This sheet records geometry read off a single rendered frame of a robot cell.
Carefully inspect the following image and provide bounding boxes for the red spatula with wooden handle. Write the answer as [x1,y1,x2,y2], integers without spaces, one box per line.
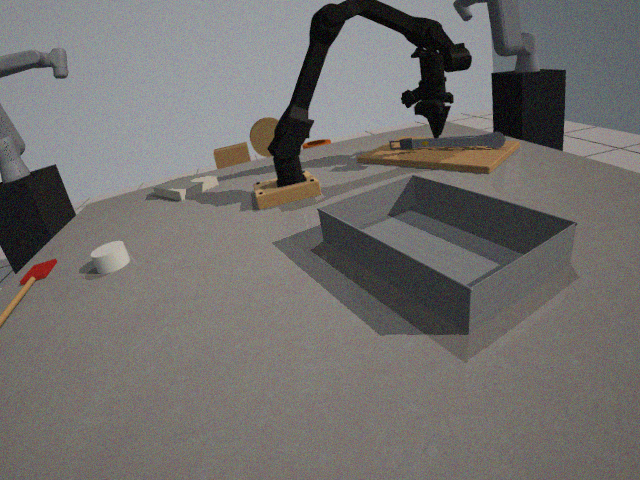
[0,259,58,327]

